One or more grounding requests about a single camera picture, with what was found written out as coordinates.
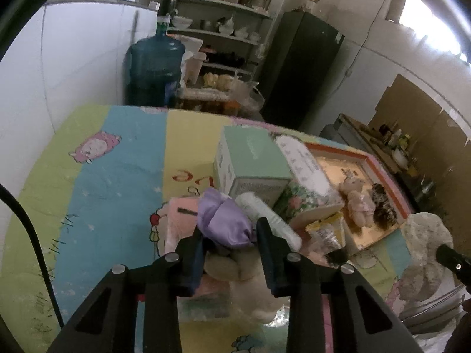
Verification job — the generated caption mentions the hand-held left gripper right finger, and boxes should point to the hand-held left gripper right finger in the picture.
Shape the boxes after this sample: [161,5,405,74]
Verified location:
[257,218,424,353]

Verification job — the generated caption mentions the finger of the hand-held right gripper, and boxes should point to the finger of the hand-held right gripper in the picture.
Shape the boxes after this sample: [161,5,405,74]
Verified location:
[435,244,471,285]

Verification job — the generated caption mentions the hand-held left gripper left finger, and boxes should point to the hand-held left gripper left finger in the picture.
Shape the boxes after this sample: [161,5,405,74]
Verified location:
[48,228,205,353]

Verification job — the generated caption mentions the cream plush toy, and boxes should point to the cream plush toy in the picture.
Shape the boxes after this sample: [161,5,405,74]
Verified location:
[204,246,288,322]

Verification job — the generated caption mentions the white fuzzy towel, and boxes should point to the white fuzzy towel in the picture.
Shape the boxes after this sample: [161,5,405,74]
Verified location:
[235,191,303,251]

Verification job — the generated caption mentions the purple satin pouch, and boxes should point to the purple satin pouch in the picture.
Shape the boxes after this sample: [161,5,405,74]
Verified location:
[197,187,254,249]

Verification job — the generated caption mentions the dark fuzzy plush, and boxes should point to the dark fuzzy plush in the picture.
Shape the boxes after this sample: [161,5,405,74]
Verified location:
[370,182,400,230]

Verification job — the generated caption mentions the pink plush bear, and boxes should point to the pink plush bear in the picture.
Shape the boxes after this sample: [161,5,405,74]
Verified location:
[339,176,376,230]

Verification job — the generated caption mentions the orange rimmed tray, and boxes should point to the orange rimmed tray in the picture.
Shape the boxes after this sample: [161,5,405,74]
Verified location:
[304,141,413,256]

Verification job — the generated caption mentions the metal basin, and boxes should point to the metal basin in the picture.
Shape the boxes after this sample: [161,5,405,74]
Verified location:
[399,285,465,336]

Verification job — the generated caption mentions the yellow packet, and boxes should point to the yellow packet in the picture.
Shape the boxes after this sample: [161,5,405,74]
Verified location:
[305,211,346,256]

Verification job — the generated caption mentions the floral tissue box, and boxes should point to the floral tissue box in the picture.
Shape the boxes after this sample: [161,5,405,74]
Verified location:
[274,134,344,229]

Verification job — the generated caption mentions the mint green box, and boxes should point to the mint green box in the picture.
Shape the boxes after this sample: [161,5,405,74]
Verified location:
[214,125,293,207]

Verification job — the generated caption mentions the row of condiment bottles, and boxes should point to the row of condiment bottles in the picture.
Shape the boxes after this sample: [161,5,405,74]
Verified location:
[379,121,420,171]

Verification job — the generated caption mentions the wooden counter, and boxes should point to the wooden counter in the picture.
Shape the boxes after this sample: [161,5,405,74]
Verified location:
[320,112,442,207]

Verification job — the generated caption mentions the cardboard sheet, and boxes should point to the cardboard sheet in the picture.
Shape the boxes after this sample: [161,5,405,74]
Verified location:
[368,74,471,148]

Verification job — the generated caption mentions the clear food containers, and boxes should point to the clear food containers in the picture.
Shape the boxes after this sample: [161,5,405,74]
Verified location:
[177,88,258,114]

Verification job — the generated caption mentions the plastic bag of food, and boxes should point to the plastic bag of food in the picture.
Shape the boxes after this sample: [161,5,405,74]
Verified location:
[202,73,266,107]

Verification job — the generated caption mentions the white plastic jug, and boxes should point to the white plastic jug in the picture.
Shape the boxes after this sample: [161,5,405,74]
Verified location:
[186,51,207,85]

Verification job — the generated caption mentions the black refrigerator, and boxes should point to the black refrigerator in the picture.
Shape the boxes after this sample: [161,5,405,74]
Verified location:
[259,11,346,133]

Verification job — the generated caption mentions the blue water jug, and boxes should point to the blue water jug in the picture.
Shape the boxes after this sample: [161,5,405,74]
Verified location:
[125,16,186,107]

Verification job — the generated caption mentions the white metal shelf rack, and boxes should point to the white metal shelf rack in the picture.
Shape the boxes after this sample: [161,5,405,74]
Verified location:
[167,0,291,114]

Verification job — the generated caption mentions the bright window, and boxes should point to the bright window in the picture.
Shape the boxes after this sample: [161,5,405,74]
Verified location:
[399,0,470,63]

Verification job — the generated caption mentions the black cable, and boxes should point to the black cable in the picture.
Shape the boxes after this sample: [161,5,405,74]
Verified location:
[0,184,63,328]

